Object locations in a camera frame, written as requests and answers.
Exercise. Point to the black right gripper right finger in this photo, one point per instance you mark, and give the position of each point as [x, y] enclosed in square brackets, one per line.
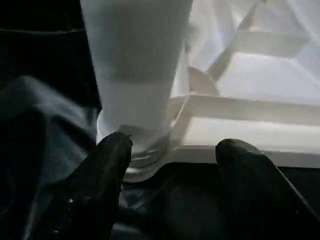
[260, 200]

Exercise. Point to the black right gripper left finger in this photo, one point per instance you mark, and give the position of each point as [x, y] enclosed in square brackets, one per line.
[90, 200]

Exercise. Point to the white plastic table top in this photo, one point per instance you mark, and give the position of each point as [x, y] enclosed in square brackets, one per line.
[250, 75]

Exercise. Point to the white plastic table leg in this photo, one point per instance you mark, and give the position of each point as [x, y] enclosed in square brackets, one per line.
[135, 50]

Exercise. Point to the black table mat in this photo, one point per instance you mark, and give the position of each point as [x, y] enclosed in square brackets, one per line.
[40, 115]

